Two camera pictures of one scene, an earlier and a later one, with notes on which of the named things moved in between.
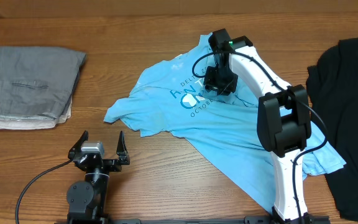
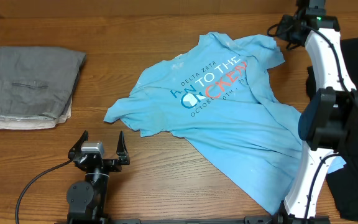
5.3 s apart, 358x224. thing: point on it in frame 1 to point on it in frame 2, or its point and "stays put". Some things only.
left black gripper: [115, 165] stays put
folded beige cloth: [42, 121] stays put
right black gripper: [212, 86] to [284, 23]
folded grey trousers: [29, 81] stays put
